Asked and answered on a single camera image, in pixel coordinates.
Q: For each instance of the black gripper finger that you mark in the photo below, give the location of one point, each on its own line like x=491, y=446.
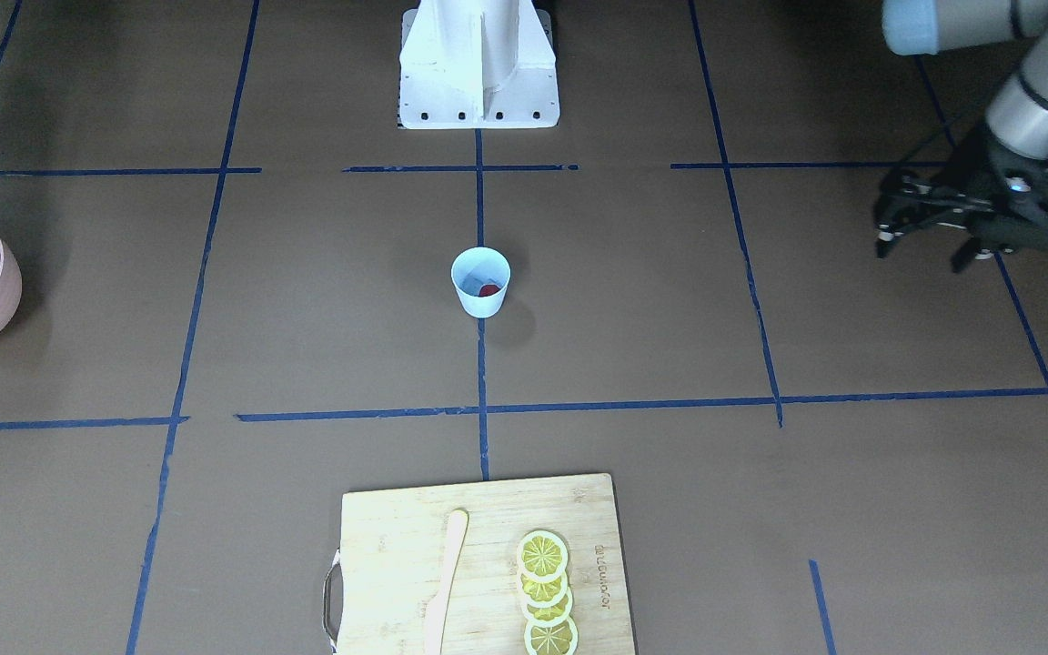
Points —
x=908, y=202
x=973, y=249

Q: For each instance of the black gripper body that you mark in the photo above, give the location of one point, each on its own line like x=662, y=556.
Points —
x=972, y=175

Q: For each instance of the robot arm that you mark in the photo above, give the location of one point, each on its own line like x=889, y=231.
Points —
x=1017, y=112

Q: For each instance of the light blue plastic cup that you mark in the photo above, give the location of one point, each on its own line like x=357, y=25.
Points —
x=473, y=268

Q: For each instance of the lemon slice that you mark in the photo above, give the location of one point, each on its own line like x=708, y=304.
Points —
x=560, y=638
x=543, y=594
x=551, y=615

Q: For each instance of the bamboo cutting board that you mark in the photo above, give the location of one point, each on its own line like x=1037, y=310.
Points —
x=391, y=550

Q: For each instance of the yellow plastic knife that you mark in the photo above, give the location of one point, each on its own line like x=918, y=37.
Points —
x=436, y=611

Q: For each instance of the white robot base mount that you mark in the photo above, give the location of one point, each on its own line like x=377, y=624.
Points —
x=478, y=65

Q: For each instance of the lemon slice nearest handle end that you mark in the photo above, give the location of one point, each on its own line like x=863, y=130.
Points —
x=542, y=556

